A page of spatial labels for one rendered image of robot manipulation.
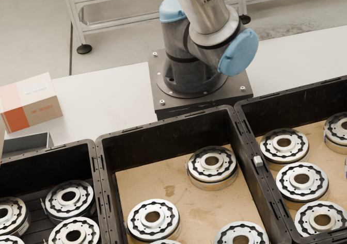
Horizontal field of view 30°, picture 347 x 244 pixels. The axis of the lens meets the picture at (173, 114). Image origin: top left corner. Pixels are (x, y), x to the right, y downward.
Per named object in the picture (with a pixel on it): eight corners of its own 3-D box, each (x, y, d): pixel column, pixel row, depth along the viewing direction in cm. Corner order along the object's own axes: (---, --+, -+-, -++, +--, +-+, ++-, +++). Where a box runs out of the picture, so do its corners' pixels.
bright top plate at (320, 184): (269, 170, 131) (269, 168, 131) (318, 159, 132) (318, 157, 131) (284, 206, 123) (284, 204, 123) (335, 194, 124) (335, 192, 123)
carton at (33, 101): (55, 92, 189) (48, 71, 185) (63, 115, 180) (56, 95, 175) (1, 109, 187) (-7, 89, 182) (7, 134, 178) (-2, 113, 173)
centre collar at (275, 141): (269, 139, 138) (269, 136, 137) (292, 134, 138) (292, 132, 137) (275, 154, 134) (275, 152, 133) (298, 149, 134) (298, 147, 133)
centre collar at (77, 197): (55, 194, 134) (54, 192, 134) (78, 185, 135) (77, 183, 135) (60, 210, 131) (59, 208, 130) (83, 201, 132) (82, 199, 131)
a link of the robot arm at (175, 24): (189, 25, 168) (183, -21, 159) (225, 44, 160) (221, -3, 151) (154, 46, 163) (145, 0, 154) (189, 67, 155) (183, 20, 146)
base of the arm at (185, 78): (166, 58, 175) (160, 28, 169) (221, 55, 173) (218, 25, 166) (160, 95, 164) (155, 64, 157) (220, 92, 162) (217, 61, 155)
